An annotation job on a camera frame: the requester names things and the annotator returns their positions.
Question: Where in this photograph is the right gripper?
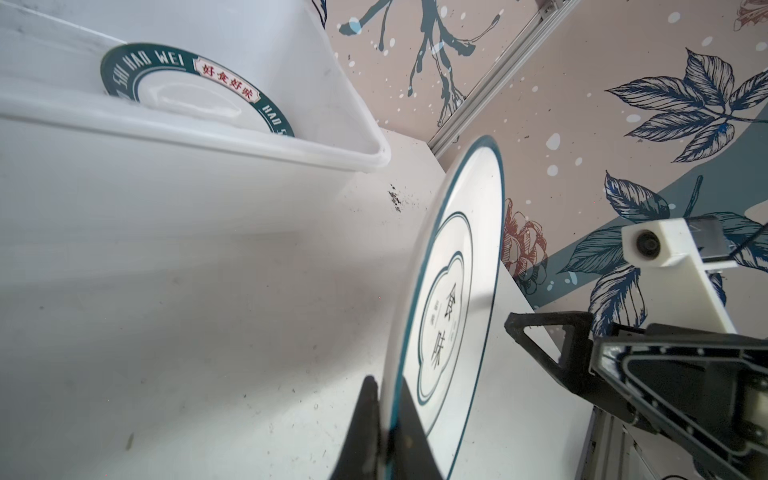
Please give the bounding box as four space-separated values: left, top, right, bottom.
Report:
503 310 768 480

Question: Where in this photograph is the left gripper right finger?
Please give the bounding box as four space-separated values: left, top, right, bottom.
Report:
386 380 443 480

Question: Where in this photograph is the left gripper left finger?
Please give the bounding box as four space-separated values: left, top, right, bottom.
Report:
330 376 380 480

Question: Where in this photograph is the white plate with flower outline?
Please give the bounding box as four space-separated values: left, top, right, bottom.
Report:
379 135 505 479

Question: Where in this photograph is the white plate dark lettered rim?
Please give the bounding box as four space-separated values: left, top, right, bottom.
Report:
100 43 295 137

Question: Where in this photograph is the white plastic bin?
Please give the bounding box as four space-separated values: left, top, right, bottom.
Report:
1 1 391 245

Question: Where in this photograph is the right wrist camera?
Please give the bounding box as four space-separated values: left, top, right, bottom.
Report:
621 215 738 334

